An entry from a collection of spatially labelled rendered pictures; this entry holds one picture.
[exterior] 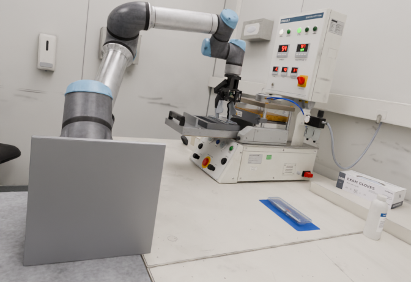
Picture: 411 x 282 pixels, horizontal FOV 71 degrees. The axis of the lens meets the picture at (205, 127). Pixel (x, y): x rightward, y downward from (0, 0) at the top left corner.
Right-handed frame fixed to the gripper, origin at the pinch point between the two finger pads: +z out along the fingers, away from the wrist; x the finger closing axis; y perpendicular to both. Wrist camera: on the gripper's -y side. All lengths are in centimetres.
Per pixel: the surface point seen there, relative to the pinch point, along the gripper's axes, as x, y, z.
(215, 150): -1.6, 1.8, 15.7
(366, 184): 46, 46, 15
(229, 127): -1.8, 10.0, 2.7
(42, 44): -81, -133, -22
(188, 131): -21.4, 11.0, 5.6
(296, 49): 34, 2, -38
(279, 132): 21.6, 16.2, 1.9
